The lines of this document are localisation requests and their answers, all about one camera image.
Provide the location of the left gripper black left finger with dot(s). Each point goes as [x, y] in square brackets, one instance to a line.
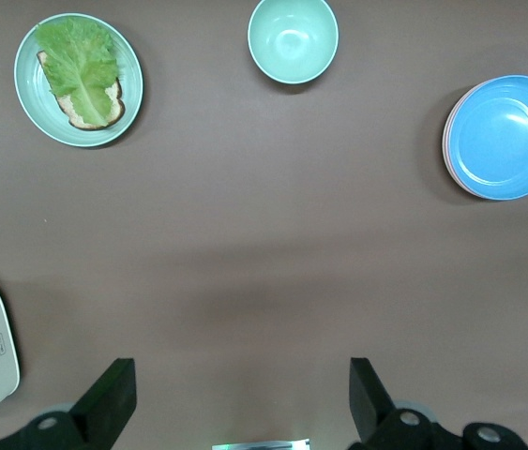
[99, 408]

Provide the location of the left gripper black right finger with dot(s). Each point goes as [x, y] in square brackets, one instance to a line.
[371, 408]

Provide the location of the pink plate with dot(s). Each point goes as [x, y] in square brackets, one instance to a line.
[444, 143]

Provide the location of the blue plate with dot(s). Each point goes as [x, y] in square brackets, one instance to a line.
[507, 136]

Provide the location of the toasted bread slice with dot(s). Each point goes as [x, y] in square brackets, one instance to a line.
[116, 110]

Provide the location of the green plate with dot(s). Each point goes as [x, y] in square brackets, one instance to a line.
[29, 94]

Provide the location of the green lettuce leaf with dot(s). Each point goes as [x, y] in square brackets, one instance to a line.
[80, 65]

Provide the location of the small green bowl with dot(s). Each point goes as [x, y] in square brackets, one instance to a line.
[291, 42]

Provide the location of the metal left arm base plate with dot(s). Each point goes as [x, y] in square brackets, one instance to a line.
[263, 444]

